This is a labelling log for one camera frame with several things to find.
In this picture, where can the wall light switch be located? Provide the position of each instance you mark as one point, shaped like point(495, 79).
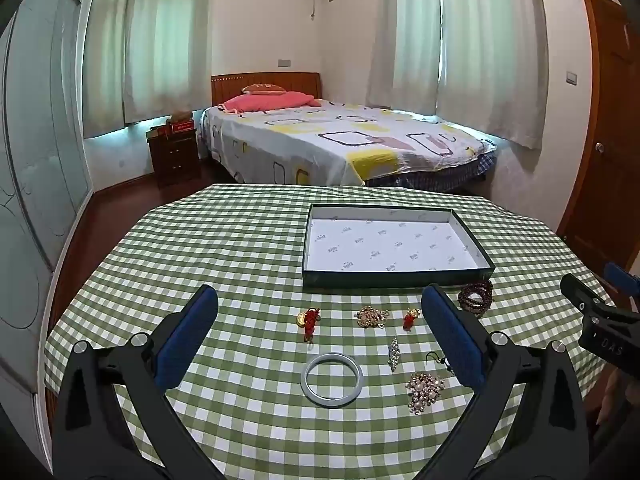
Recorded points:
point(571, 78)

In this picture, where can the pale jade bangle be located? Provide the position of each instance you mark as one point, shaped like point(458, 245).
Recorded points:
point(331, 380)

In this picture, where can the dark wooden nightstand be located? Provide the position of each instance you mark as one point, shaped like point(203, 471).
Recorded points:
point(174, 156)

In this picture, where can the right window curtain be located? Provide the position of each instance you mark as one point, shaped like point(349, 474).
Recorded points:
point(481, 64)

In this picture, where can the pearl cluster brooch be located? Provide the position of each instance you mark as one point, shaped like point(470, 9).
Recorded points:
point(423, 391)

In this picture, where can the silver crystal brooch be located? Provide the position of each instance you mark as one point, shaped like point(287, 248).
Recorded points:
point(393, 354)

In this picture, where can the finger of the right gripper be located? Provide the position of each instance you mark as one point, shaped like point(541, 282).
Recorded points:
point(623, 281)
point(584, 299)

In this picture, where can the wooden headboard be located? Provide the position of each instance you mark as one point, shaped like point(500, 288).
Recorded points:
point(224, 87)

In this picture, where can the bed with patterned sheet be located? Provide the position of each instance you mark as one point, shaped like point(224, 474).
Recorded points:
point(339, 144)

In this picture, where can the glass wardrobe door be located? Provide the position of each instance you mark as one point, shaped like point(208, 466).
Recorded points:
point(44, 179)

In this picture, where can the window curtain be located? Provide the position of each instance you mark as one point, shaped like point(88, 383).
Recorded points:
point(144, 59)
point(481, 64)

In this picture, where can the left window curtain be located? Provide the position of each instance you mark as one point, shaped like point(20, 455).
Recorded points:
point(144, 59)

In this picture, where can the small red knot gold charm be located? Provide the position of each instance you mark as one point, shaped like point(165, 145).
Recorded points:
point(410, 319)

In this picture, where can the green jewelry box tray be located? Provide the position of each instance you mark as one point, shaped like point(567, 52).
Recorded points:
point(369, 246)

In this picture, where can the orange patterned cushion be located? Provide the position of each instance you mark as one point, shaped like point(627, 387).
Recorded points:
point(263, 90)

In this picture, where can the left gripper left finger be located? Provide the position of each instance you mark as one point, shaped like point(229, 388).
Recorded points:
point(91, 438)

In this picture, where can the red box on nightstand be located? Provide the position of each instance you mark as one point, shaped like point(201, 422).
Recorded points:
point(184, 125)

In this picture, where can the brown wooden door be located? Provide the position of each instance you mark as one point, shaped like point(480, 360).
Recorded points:
point(601, 221)

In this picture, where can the red tassel gold charm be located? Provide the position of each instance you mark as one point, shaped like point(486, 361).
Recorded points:
point(307, 321)

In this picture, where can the pink pillow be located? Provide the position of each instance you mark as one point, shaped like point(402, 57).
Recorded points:
point(246, 103)

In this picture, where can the black cord pendant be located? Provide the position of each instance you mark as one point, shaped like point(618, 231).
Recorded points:
point(440, 360)

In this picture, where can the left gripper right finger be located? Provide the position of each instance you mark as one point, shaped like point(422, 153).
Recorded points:
point(548, 438)

